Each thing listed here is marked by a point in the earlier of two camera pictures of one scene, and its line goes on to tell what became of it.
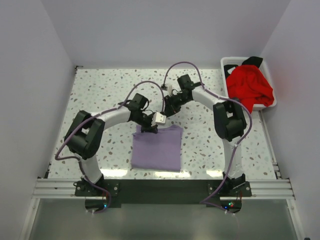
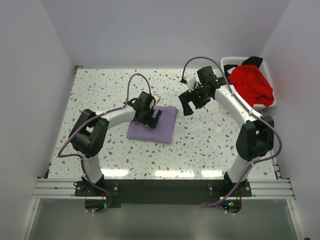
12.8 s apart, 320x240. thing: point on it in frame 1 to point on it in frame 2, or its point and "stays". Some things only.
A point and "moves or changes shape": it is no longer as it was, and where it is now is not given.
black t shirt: [251, 61] stays
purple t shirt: [159, 151] moves or changes shape
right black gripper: [170, 107] to [186, 97]
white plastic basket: [264, 68] stays
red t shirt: [247, 84] stays
